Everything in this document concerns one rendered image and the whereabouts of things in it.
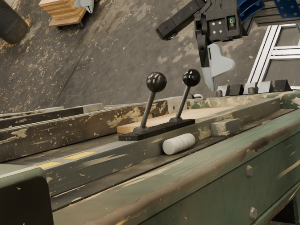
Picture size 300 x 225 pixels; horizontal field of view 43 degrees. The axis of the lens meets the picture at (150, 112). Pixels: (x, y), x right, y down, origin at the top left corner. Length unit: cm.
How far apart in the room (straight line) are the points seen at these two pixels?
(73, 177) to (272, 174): 28
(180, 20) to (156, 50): 261
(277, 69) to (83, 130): 150
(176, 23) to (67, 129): 44
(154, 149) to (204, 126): 19
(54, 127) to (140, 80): 229
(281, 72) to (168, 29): 159
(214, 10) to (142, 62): 267
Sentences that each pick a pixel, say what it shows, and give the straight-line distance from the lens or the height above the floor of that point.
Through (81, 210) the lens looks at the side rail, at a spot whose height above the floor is 173.
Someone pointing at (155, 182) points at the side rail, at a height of 167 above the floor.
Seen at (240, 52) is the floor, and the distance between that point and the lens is 284.
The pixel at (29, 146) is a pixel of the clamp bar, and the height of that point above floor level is 145.
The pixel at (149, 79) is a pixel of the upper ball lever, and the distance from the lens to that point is 67.
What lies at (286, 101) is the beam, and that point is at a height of 90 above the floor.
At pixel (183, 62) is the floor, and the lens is 307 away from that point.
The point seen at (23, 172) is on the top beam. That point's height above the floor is 181.
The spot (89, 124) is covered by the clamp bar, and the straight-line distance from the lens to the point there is 108.
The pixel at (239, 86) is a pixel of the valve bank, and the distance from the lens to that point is 160.
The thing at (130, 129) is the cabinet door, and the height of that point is 120.
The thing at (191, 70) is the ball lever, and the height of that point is 143.
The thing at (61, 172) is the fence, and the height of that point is 160.
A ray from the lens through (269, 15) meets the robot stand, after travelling 184.
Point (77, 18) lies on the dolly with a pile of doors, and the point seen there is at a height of 13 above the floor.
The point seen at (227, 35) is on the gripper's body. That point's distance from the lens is 73.
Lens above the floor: 193
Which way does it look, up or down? 41 degrees down
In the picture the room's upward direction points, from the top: 47 degrees counter-clockwise
